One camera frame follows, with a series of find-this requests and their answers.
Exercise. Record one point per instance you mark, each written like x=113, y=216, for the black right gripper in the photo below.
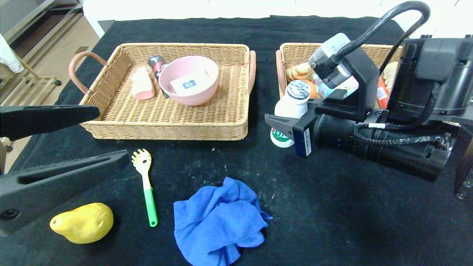
x=305, y=138

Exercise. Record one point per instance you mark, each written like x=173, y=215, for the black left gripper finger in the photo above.
x=59, y=188
x=48, y=120

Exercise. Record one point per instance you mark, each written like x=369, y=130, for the white milk drink bottle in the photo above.
x=292, y=107

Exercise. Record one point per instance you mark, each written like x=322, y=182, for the clear water bottle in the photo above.
x=326, y=89

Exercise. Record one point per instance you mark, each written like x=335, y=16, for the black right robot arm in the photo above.
x=388, y=149

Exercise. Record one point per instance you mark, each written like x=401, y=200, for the beige metal trolley rack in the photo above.
x=33, y=88

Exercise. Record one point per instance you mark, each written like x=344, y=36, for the yellow pear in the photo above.
x=83, y=223

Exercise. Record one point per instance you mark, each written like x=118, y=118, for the orange fruit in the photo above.
x=313, y=89

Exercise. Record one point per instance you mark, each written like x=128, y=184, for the golden bread bun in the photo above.
x=299, y=72

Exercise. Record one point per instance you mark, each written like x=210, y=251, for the white hanging cloth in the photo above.
x=9, y=55

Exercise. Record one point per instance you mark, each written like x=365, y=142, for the pink bowl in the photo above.
x=196, y=99

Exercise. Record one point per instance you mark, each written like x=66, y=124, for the small pink bottle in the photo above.
x=142, y=86

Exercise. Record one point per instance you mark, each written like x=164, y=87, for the white card box blue diamond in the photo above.
x=188, y=84

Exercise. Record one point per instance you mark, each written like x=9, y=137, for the orange sausage stick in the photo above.
x=382, y=94

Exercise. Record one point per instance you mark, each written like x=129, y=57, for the blue cloth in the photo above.
x=218, y=221

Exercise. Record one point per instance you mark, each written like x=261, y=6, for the black table cloth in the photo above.
x=332, y=229

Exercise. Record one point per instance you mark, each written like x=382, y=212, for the black tube red label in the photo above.
x=157, y=66

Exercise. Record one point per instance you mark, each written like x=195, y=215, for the beige ridged bread roll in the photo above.
x=391, y=74

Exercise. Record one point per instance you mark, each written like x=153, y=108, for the white counter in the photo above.
x=147, y=9

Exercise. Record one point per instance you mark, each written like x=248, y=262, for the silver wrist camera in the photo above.
x=329, y=48

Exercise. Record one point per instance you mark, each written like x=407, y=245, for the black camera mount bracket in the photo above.
x=360, y=74

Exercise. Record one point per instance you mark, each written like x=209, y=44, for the metal shelf frame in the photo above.
x=37, y=16

